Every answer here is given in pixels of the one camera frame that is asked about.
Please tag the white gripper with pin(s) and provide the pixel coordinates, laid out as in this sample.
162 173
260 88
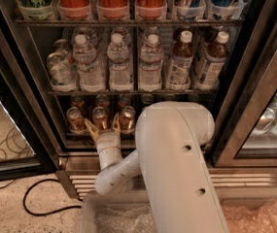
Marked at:
108 141

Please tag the orange can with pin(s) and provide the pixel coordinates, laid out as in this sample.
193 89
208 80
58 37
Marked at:
76 120
100 118
102 100
124 100
77 101
127 119

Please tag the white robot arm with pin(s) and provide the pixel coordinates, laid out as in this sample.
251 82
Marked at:
168 137

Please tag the blue can back left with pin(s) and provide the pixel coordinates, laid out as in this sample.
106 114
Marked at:
147 100

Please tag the blue can back middle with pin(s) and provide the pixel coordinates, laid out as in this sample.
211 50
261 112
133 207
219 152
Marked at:
170 97

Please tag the silver can front middle shelf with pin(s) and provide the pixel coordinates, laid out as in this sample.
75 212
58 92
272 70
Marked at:
60 69

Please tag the silver can shelf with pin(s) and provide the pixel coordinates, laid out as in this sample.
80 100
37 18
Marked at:
60 69
61 45

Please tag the open fridge glass door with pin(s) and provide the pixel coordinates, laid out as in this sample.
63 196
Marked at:
18 101

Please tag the silver can back middle shelf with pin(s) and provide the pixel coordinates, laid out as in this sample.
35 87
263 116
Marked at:
61 45

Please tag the blue can back right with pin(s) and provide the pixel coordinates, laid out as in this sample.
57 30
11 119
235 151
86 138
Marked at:
193 98

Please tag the red cola can middle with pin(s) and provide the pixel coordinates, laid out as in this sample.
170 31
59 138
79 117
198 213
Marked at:
113 9

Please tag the red cola can right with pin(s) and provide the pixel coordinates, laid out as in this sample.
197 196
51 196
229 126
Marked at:
150 9

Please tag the right fridge glass door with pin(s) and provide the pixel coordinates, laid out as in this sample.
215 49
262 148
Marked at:
246 104

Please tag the water bottle left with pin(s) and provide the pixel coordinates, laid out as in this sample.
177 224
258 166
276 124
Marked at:
88 65

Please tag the water bottle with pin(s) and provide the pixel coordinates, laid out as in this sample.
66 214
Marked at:
88 65
150 64
120 74

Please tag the water bottle middle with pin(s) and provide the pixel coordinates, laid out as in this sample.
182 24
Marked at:
120 74

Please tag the water bottle right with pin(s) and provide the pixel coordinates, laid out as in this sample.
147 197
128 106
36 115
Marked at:
150 64

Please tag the clear plastic bin left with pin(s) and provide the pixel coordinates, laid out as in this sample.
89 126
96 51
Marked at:
93 203

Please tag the clear plastic bin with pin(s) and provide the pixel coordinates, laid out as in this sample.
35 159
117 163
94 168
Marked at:
93 203
250 197

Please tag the brown tea bottle left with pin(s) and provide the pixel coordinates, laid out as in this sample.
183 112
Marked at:
180 60

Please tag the brown tea bottle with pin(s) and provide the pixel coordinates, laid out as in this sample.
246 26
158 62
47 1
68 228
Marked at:
209 62
180 60

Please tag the brown tea bottle right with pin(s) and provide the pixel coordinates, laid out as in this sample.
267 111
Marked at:
209 62

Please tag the clear plastic bin right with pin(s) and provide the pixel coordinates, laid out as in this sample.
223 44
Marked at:
250 197

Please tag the middle wire shelf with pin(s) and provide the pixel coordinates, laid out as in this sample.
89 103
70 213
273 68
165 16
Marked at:
131 92

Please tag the wire shelf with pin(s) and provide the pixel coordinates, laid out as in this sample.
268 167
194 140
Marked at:
131 92
130 23

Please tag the top wire shelf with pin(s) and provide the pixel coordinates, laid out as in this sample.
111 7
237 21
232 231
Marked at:
130 23

